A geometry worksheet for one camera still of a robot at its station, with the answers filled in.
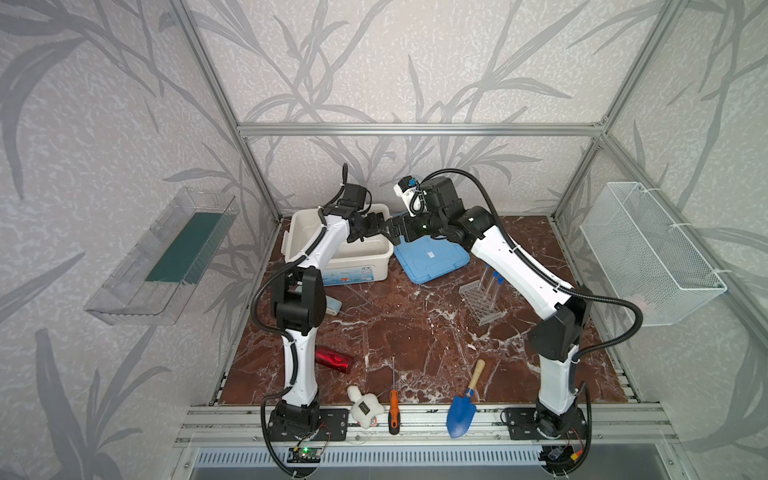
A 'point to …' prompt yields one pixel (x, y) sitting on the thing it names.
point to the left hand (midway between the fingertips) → (379, 219)
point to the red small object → (333, 359)
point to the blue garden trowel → (461, 411)
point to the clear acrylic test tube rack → (480, 302)
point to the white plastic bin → (355, 263)
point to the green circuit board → (304, 455)
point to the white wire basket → (660, 276)
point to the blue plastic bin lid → (427, 258)
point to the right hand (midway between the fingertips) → (394, 214)
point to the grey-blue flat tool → (333, 306)
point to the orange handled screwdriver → (394, 414)
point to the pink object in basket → (641, 301)
